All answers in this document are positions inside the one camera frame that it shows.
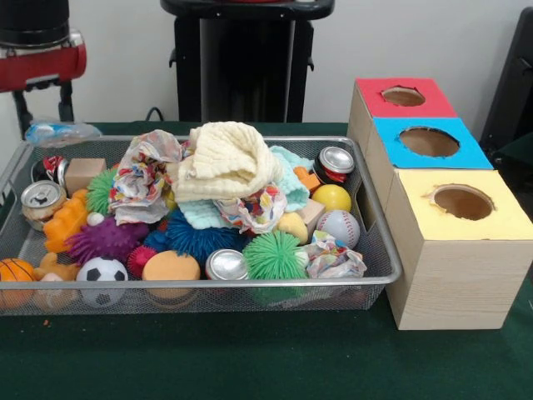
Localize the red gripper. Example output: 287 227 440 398
0 40 89 139

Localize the clear plastic bottle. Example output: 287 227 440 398
23 116 103 148

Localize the orange toy brick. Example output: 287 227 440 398
42 187 91 254

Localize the polka dot cloth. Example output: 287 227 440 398
107 129 184 226
214 182 289 234

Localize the cream knitted cloth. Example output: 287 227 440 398
170 121 284 203

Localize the mint green cloth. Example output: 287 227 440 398
178 144 314 230

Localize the shallow clear mesh bin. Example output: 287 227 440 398
0 133 404 317

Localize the wooden box with three holes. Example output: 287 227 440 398
346 77 533 332

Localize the purple spiky ball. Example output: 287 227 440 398
65 216 150 266

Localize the black and white soccer ball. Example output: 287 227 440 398
76 256 129 308

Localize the green spiky ball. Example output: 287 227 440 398
241 230 311 281

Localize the white baseball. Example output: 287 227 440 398
316 209 361 248

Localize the black chair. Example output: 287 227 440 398
480 6 533 145

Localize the dark green side tablecloth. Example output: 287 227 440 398
495 133 533 168

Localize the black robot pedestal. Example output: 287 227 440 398
160 0 336 123

